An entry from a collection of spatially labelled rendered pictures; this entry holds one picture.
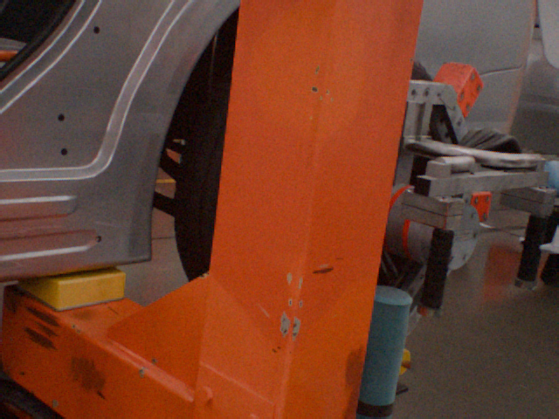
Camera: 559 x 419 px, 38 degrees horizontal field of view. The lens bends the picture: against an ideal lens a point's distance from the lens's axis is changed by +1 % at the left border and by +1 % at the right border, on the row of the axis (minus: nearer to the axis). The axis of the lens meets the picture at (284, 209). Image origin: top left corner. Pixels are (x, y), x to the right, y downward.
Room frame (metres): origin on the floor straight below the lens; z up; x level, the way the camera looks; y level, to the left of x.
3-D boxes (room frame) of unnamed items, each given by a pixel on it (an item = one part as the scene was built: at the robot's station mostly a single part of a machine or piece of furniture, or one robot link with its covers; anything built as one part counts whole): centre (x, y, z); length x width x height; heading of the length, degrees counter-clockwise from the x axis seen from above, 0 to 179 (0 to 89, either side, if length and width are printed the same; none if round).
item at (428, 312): (1.29, -0.27, 0.83); 0.04 x 0.04 x 0.16
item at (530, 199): (1.57, -0.47, 0.93); 0.09 x 0.05 x 0.05; 48
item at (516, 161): (1.57, -0.36, 1.03); 0.19 x 0.18 x 0.11; 48
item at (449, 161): (1.42, -0.23, 1.03); 0.19 x 0.18 x 0.11; 48
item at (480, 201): (1.82, -0.41, 0.85); 0.09 x 0.08 x 0.07; 138
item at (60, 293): (1.35, 0.36, 0.71); 0.14 x 0.14 x 0.05; 48
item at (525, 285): (1.55, -0.49, 0.83); 0.04 x 0.04 x 0.16
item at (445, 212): (1.31, -0.24, 0.93); 0.09 x 0.05 x 0.05; 48
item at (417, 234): (1.53, -0.26, 0.85); 0.21 x 0.14 x 0.14; 48
